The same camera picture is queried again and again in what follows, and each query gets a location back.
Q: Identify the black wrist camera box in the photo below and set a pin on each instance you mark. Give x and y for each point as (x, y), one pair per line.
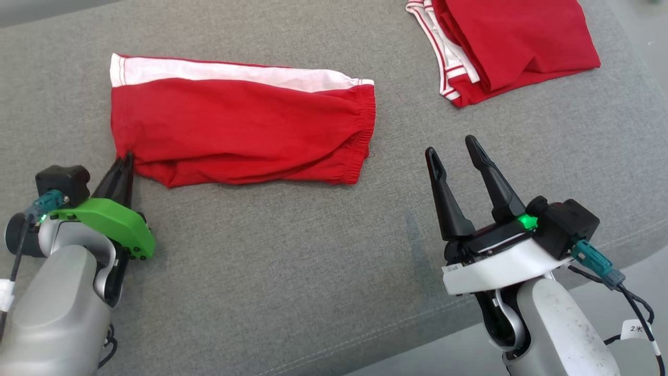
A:
(566, 224)
(62, 183)

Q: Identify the red Bulls 23 jersey shirt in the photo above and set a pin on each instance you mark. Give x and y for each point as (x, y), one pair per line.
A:
(522, 42)

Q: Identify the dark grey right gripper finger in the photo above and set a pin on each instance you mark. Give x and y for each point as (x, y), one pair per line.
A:
(449, 209)
(498, 193)

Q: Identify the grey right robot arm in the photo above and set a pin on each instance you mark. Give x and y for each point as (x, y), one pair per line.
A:
(558, 334)

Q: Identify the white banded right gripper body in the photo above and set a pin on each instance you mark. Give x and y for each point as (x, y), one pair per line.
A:
(496, 266)

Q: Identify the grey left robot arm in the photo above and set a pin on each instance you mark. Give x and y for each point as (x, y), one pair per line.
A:
(52, 313)

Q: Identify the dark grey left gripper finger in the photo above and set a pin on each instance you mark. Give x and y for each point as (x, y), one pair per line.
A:
(108, 185)
(127, 183)

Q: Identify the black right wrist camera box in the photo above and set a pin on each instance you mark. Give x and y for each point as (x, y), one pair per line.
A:
(566, 224)

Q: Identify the red shorts with white stripe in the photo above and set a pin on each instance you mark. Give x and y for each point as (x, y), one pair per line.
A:
(235, 125)

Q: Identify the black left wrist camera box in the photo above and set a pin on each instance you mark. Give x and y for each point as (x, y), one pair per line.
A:
(62, 183)

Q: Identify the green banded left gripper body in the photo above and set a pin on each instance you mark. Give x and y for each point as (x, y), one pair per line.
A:
(115, 222)

